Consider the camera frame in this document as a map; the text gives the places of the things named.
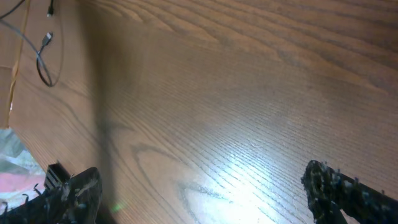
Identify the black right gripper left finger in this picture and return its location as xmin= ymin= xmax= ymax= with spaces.
xmin=1 ymin=167 xmax=103 ymax=224

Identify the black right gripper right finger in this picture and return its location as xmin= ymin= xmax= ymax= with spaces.
xmin=301 ymin=160 xmax=397 ymax=223

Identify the thin black cable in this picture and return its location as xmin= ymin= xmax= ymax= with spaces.
xmin=0 ymin=0 xmax=55 ymax=20

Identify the colourful painted floor cloth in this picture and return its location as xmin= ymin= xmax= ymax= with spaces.
xmin=1 ymin=129 xmax=45 ymax=212

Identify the cardboard panel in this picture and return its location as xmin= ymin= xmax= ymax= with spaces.
xmin=1 ymin=0 xmax=30 ymax=129

